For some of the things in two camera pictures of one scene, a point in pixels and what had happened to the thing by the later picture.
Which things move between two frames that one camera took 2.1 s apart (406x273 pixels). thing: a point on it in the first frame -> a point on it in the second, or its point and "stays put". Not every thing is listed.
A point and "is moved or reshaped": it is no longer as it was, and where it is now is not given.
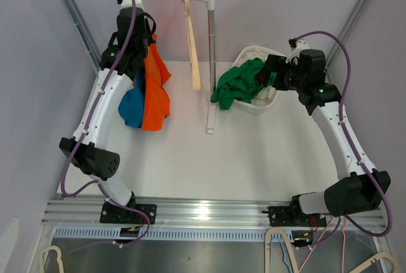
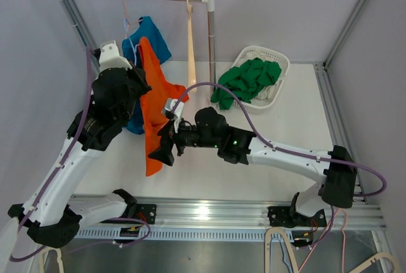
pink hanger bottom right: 343,245 stays put
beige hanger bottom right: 396,265 stays put
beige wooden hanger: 193,47 is moved or reshaped
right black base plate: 285,216 stays put
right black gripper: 278,65 -> 169,138
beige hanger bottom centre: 283,232 stays put
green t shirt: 238,83 stays put
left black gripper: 150,40 -> 136,74
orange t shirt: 157,101 is moved or reshaped
